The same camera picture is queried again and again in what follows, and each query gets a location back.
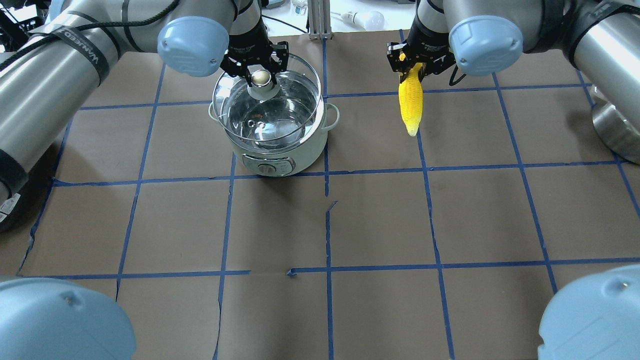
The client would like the pale green electric pot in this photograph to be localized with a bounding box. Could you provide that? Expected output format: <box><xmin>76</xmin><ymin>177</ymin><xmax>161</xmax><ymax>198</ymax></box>
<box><xmin>208</xmin><ymin>68</ymin><xmax>341</xmax><ymax>178</ymax></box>

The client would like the yellow plastic corn cob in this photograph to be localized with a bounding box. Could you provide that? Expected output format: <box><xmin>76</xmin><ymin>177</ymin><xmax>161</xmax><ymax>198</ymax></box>
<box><xmin>398</xmin><ymin>65</ymin><xmax>424</xmax><ymax>137</ymax></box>

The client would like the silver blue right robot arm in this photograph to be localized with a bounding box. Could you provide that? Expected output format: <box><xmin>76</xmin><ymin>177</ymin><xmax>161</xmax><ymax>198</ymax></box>
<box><xmin>386</xmin><ymin>0</ymin><xmax>639</xmax><ymax>106</ymax></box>

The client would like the glass pot lid with knob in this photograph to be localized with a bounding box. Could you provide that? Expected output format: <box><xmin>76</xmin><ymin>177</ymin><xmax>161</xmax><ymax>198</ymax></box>
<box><xmin>209</xmin><ymin>54</ymin><xmax>324</xmax><ymax>154</ymax></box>

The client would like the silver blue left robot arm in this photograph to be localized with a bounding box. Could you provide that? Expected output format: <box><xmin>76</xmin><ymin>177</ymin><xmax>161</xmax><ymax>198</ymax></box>
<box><xmin>0</xmin><ymin>0</ymin><xmax>290</xmax><ymax>201</ymax></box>

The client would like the black rice cooker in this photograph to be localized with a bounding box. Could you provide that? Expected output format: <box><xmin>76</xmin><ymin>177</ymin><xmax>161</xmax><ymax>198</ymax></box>
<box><xmin>0</xmin><ymin>174</ymin><xmax>32</xmax><ymax>233</ymax></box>

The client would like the aluminium frame post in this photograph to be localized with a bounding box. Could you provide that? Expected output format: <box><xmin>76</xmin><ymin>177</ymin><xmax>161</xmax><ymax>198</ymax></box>
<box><xmin>307</xmin><ymin>0</ymin><xmax>334</xmax><ymax>40</ymax></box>

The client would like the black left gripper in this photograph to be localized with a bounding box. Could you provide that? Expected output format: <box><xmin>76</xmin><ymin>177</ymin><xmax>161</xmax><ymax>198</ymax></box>
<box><xmin>220</xmin><ymin>30</ymin><xmax>290</xmax><ymax>88</ymax></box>

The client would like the white light bulb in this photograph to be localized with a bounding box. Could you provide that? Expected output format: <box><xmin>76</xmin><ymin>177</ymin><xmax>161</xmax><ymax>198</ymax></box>
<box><xmin>338</xmin><ymin>10</ymin><xmax>386</xmax><ymax>31</ymax></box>

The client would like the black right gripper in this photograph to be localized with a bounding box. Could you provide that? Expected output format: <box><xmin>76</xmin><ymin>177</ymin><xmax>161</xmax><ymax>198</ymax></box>
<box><xmin>386</xmin><ymin>32</ymin><xmax>456</xmax><ymax>84</ymax></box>

